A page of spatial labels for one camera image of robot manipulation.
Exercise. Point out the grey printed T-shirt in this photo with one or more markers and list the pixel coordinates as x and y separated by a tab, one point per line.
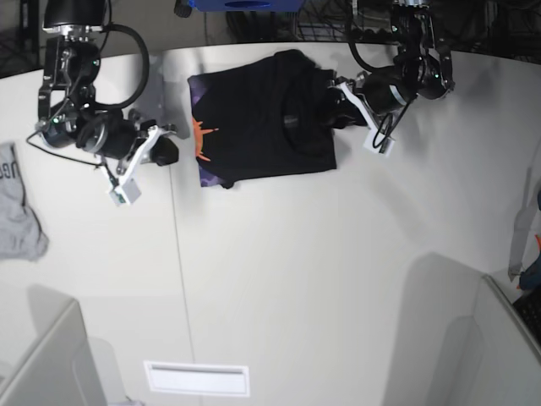
22	237

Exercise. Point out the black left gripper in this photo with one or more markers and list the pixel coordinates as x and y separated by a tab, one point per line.
383	91

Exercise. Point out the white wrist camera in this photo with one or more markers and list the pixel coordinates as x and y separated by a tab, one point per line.
378	143
124	192

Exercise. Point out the black keyboard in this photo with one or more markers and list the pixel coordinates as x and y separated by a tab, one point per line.
528	308

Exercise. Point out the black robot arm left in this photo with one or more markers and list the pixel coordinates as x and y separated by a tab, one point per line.
422	65

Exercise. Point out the white partition panel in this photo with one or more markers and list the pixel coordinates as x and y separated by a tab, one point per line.
509	370
58	368

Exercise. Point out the black T-shirt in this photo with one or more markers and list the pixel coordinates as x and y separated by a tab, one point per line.
261	120

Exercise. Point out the blue box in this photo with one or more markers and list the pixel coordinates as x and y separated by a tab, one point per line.
247	5

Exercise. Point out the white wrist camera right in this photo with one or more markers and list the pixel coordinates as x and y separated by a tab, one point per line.
124	192

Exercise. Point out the white partition panel left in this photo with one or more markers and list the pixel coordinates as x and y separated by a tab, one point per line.
58	368

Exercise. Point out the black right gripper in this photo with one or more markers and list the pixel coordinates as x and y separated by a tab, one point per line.
111	135

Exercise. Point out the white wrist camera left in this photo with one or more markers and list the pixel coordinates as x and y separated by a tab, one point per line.
378	143

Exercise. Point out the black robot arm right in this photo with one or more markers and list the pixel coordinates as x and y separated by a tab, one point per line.
67	96

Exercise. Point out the white partition panel right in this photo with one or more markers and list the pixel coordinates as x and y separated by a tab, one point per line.
509	370

